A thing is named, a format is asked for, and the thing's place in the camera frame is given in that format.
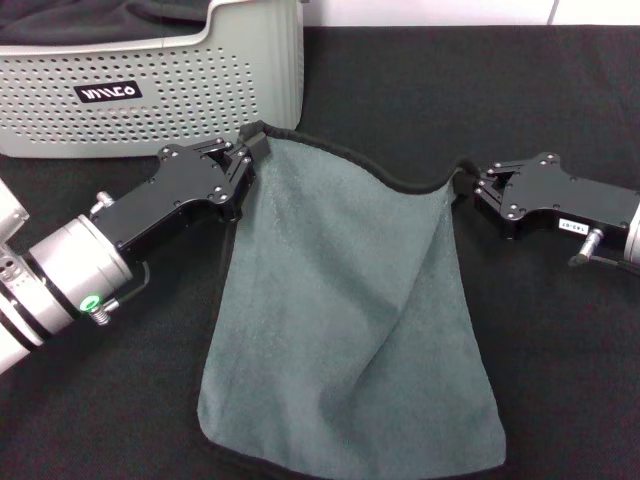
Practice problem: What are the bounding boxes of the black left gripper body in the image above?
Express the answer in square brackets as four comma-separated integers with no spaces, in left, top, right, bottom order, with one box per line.
[88,143,241,252]

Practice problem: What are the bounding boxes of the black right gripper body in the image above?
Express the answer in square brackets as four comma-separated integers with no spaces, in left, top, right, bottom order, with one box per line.
[501,152,640,242]

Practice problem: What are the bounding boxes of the grey and orange towel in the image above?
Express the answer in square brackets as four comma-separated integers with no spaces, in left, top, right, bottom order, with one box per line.
[195,119,509,474]

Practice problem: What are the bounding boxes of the grey perforated storage box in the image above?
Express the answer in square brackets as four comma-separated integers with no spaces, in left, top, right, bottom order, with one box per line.
[0,0,306,160]

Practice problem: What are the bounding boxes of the black tablecloth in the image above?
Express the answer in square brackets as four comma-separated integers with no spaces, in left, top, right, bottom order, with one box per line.
[0,24,640,480]

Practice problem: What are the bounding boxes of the silver plug connector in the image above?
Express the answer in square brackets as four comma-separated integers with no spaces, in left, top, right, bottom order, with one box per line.
[89,191,117,217]

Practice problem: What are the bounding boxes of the dark grey cloth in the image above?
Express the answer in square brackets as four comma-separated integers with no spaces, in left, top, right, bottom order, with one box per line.
[0,0,214,47]

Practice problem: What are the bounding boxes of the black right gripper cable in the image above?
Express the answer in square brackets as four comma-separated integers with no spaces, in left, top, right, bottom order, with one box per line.
[568,227,640,277]

